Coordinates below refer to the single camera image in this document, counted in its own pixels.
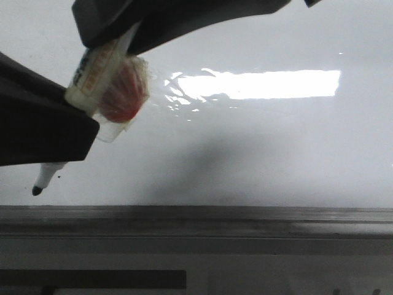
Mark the white glossy whiteboard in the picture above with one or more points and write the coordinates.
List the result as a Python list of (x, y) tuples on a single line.
[(289, 109)]

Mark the red round magnet with tape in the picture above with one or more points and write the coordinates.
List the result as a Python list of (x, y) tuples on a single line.
[(123, 98)]

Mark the white black whiteboard marker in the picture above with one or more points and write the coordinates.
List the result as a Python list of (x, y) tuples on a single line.
[(94, 72)]

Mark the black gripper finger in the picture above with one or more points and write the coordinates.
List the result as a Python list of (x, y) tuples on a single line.
[(37, 124), (100, 21)]

